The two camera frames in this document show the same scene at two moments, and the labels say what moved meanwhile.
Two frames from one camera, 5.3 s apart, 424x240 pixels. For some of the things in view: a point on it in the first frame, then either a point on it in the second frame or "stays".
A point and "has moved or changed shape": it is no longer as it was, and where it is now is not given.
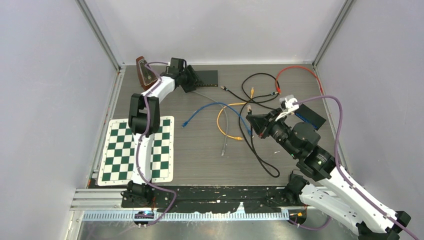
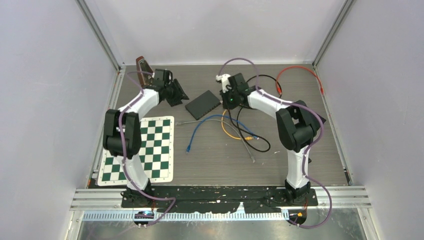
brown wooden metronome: (146, 77) stays
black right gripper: (262, 123) → (227, 105)
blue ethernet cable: (185, 123) → (188, 146)
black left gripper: (194, 79) → (180, 94)
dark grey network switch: (209, 78) → (203, 104)
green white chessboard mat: (117, 164) stays
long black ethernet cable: (249, 108) has moved or changed shape
